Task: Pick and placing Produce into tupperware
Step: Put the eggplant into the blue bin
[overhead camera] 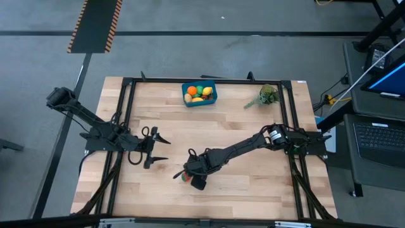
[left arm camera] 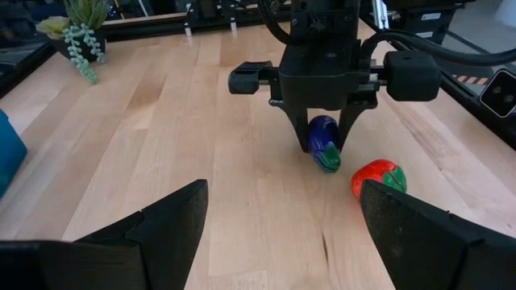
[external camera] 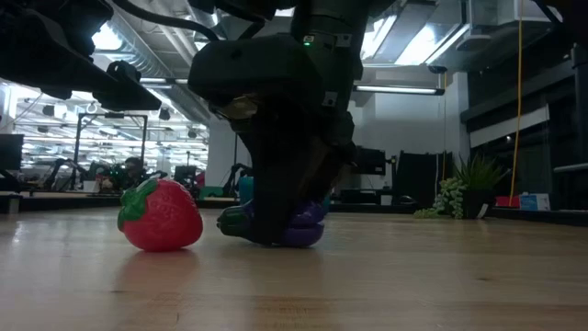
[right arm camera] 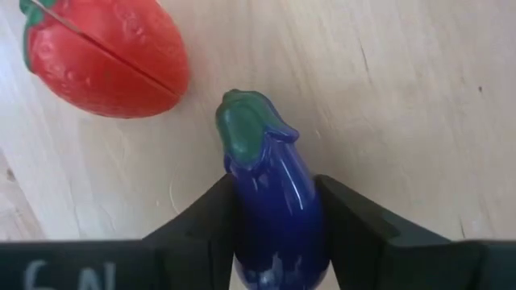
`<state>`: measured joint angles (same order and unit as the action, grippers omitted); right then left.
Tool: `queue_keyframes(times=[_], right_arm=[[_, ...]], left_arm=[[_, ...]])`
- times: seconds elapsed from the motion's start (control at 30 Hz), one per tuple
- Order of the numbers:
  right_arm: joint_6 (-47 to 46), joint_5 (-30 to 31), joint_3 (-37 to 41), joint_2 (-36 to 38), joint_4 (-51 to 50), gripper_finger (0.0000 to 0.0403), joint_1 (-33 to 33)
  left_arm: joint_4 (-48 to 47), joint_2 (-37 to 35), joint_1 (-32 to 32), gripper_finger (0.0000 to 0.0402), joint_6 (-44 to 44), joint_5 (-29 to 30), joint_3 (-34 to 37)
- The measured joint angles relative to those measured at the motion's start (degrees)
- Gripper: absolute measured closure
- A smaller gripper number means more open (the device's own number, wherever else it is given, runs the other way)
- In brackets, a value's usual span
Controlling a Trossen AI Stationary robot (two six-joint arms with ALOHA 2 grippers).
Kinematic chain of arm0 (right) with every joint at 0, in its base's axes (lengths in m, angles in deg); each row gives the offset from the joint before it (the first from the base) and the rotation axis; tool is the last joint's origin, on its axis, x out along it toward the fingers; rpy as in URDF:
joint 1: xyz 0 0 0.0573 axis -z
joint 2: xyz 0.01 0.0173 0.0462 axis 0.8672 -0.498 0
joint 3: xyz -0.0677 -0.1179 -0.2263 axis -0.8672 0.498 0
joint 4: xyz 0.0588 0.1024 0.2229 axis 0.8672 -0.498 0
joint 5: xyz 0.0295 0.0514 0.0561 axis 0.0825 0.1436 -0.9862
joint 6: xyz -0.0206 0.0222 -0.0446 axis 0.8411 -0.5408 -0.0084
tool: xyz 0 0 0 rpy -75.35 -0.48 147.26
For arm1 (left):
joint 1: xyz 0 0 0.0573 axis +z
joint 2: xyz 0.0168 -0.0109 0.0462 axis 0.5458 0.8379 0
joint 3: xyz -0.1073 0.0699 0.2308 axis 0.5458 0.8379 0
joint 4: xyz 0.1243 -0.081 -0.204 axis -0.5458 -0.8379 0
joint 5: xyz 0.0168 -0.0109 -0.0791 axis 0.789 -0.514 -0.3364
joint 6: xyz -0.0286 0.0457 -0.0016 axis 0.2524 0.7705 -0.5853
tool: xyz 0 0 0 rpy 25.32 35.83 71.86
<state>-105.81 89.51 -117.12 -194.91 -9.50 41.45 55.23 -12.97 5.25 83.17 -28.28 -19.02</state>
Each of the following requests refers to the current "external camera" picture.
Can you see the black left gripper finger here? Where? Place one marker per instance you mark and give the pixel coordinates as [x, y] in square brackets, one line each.
[131, 94]

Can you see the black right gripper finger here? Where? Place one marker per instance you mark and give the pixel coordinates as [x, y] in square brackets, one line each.
[328, 177]
[280, 197]

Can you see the purple toy eggplant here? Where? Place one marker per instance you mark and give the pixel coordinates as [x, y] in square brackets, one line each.
[305, 225]

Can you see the large red toy strawberry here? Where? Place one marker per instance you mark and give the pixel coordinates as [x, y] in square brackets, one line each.
[165, 220]

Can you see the black background robot arms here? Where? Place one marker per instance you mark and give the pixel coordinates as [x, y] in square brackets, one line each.
[234, 179]

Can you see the person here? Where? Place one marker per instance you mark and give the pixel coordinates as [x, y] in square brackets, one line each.
[134, 167]

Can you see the ceiling light tube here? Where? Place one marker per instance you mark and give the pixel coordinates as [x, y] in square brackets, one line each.
[397, 89]

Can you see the dark computer monitor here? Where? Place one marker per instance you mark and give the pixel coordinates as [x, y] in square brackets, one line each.
[11, 151]

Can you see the black panel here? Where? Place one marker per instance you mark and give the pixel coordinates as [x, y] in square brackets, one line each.
[422, 177]

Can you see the potted succulent plant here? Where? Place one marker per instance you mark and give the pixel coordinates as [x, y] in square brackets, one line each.
[473, 202]

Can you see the red container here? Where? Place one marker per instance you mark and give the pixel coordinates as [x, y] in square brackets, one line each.
[507, 201]

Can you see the blue and white box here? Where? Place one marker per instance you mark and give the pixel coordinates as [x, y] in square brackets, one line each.
[535, 202]

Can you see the black metal frame stand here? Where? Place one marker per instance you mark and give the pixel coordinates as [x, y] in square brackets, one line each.
[112, 115]

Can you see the black wall monitor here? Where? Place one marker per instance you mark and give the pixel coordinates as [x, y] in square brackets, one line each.
[372, 161]

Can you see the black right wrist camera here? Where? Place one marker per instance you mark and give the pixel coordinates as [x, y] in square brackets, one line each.
[255, 66]

